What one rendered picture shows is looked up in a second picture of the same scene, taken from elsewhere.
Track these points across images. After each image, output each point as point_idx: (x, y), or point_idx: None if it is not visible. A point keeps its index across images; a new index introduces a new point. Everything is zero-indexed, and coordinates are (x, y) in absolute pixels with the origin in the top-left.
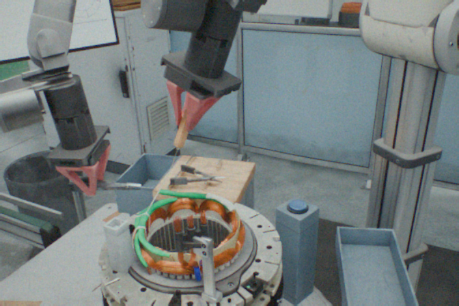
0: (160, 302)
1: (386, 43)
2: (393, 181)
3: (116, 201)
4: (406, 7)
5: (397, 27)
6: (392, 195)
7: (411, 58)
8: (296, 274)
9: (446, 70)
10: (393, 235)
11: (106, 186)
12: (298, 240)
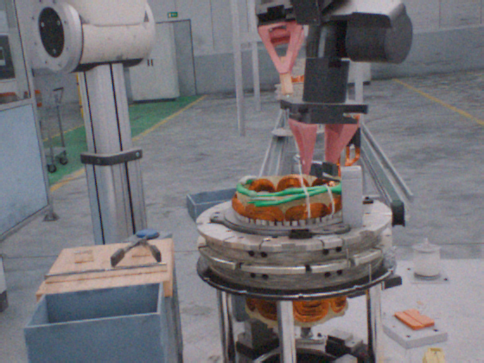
0: (372, 206)
1: (110, 47)
2: (135, 178)
3: (163, 351)
4: (127, 9)
5: (121, 28)
6: (138, 192)
7: (128, 54)
8: (178, 303)
9: (148, 57)
10: (194, 193)
11: (315, 161)
12: (174, 257)
